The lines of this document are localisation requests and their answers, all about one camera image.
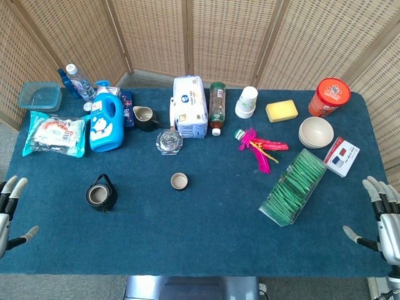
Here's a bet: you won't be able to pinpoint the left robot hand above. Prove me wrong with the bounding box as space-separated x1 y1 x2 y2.
0 175 40 260

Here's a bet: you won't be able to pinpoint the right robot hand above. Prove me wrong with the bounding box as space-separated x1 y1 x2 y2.
342 176 400 266

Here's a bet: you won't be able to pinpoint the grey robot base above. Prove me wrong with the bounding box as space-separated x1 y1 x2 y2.
124 276 261 300

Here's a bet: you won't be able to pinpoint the black cast iron teapot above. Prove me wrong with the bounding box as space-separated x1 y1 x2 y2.
86 174 118 214

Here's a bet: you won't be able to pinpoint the white card box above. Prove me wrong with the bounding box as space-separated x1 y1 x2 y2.
323 136 361 178

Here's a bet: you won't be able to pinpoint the plastic snack bag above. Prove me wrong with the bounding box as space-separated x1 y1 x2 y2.
21 111 92 158

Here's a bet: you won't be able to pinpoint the clear box green tea bags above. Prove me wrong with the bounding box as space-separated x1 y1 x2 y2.
258 148 328 228

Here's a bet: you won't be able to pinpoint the beige bowl stack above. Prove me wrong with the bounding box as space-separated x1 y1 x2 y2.
298 116 334 149

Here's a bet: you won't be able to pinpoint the clear plastic food container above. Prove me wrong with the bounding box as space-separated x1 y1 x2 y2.
17 82 63 113

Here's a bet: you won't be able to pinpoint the orange lidded canister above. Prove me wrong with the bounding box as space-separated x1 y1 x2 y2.
307 77 351 118

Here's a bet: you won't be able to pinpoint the blue laundry detergent bottle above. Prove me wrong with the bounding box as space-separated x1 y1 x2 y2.
89 80 125 153

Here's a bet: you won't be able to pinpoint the pink feather shuttlecock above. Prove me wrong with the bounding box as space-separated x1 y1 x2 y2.
234 127 289 174

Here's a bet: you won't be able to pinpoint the dark blue bottle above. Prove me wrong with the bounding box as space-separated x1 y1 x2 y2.
57 68 83 100

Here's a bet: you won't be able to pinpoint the yellow sponge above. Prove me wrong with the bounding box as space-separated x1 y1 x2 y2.
265 99 299 123

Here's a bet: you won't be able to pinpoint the clear water bottle white cap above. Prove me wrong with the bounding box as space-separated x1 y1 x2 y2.
65 63 96 101

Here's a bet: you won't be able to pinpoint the dark blue floral box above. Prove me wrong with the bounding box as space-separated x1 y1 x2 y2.
120 90 137 131

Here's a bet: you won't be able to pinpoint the clear plastic wrapped package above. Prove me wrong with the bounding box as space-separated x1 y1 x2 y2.
97 86 123 98

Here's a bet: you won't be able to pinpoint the black ceramic pitcher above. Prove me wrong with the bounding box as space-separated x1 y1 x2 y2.
132 105 163 133

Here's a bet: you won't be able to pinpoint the clear glass ashtray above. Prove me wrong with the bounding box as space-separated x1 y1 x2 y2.
155 129 184 156

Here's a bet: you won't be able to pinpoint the white paper cup stack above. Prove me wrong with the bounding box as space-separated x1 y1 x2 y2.
234 86 259 119

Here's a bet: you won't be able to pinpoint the blue table cloth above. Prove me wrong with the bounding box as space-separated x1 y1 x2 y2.
0 87 393 278

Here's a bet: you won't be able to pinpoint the brown drink bottle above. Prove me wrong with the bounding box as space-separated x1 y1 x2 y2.
209 81 227 136

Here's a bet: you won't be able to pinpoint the white tissue pack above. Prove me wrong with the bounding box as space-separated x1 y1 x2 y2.
169 74 209 139

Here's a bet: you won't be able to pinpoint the woven folding screen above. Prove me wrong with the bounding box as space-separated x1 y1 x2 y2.
0 0 400 171

